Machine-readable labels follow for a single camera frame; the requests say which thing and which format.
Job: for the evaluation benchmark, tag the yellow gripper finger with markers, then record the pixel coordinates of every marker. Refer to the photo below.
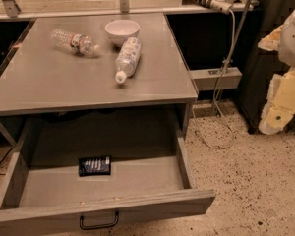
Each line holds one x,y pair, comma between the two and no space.
271,42

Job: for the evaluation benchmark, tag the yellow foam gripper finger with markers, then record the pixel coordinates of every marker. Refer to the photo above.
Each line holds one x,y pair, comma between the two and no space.
280,103

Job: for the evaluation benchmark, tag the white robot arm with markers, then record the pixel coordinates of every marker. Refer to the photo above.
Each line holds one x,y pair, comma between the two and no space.
286,51

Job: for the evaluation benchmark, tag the open grey top drawer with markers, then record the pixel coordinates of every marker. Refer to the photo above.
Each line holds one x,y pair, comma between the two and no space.
151,178

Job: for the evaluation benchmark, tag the grey counter cabinet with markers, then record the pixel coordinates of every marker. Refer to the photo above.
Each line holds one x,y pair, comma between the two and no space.
41,78

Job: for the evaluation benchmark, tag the white power strip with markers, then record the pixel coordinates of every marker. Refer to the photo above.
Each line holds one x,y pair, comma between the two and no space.
208,0

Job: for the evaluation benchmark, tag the grey side shelf block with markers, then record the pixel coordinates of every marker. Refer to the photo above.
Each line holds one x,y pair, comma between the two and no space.
211,79

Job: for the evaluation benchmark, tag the clear bottle blue label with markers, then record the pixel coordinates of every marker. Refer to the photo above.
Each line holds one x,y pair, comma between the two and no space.
128,59

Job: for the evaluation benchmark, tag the white ceramic bowl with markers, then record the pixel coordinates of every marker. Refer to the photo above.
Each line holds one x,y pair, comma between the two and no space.
119,31

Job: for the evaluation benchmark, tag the clear bottle red label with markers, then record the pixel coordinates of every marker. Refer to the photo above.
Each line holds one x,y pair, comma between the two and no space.
76,43

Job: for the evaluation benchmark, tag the black drawer handle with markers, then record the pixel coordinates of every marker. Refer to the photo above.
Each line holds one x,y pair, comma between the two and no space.
99,222

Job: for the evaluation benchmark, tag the grey metal rail frame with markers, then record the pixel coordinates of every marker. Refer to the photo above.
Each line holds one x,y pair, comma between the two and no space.
121,0

